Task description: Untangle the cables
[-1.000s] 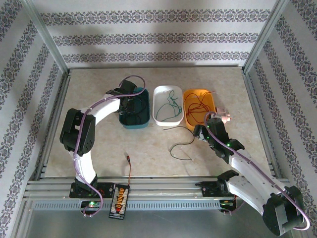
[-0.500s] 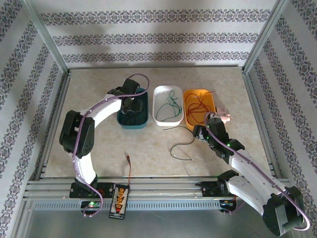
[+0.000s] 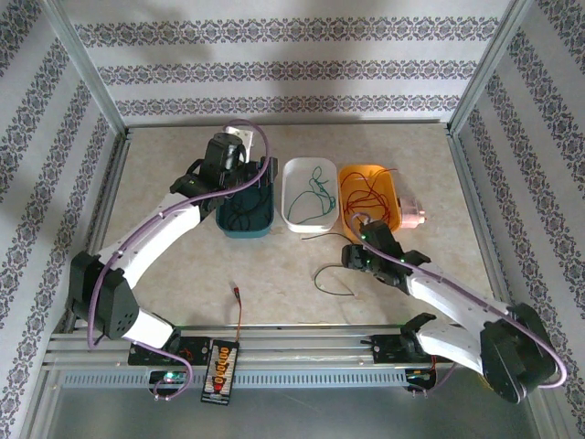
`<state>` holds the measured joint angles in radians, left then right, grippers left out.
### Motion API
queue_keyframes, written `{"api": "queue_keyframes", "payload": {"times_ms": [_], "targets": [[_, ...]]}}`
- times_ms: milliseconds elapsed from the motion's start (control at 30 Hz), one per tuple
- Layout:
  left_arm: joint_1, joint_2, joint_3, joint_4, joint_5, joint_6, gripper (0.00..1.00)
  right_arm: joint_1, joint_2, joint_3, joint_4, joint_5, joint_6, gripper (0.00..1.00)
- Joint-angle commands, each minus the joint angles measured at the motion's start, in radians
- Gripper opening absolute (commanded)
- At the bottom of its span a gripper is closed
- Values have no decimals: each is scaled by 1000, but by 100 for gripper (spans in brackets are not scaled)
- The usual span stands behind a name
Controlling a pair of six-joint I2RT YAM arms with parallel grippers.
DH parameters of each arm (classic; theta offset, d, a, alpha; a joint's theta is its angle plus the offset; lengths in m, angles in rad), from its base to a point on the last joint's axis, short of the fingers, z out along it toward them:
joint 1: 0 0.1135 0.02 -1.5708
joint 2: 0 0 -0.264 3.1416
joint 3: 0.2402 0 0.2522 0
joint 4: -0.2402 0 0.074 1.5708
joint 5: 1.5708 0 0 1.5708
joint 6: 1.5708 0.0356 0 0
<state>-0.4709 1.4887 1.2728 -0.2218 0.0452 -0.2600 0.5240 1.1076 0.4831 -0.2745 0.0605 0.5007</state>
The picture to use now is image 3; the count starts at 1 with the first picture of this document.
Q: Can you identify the black cable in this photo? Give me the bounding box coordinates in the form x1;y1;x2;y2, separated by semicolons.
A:
232;182;271;228
226;196;257;230

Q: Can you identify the dark green cable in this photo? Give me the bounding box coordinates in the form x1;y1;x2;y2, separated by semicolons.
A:
303;231;356;297

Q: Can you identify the red cable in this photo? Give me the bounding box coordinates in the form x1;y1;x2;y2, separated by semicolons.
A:
345;182;395;228
342;166;398;216

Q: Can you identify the orange plastic tray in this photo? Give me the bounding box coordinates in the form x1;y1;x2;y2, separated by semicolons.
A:
337;164;399;243

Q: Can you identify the white plastic tray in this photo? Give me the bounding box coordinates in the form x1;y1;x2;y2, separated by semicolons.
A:
282;157;339;233

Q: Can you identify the pink plastic device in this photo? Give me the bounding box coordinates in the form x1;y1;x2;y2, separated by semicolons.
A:
398;195;429;230

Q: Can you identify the teal plastic tray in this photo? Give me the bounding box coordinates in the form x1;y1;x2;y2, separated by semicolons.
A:
214;157;278;240

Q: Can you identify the black power distribution board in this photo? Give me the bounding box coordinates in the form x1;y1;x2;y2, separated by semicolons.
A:
199;338;241;406

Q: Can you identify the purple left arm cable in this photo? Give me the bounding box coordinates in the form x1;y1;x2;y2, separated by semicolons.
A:
86;119;271;403

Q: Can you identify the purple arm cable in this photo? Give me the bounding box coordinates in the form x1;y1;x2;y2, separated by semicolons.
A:
349;210;569;399
86;119;271;403

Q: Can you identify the thin aluminium rail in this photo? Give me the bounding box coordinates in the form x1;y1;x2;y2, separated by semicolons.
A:
122;119;452;130

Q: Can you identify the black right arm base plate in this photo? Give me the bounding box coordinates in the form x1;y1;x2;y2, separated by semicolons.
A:
360;333;453;365

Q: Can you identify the aluminium side rail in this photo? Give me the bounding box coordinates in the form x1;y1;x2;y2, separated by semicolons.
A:
63;127;133;333
445;123;518;312

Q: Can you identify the wide aluminium mounting rail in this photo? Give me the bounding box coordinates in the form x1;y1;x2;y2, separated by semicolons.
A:
43;322;485;369

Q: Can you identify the orange wire with red plug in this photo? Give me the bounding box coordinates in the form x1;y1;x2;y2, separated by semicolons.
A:
228;281;246;344

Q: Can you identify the grey slotted cable duct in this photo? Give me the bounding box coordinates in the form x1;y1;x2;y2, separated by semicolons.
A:
61;369;410;390

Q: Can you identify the aluminium frame post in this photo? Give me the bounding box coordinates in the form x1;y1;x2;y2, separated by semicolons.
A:
445;0;534;134
38;0;129;134

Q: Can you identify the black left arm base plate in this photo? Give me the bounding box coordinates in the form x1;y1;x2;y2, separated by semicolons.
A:
127;336;216;367

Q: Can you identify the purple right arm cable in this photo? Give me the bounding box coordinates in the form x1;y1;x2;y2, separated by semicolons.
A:
349;210;569;399

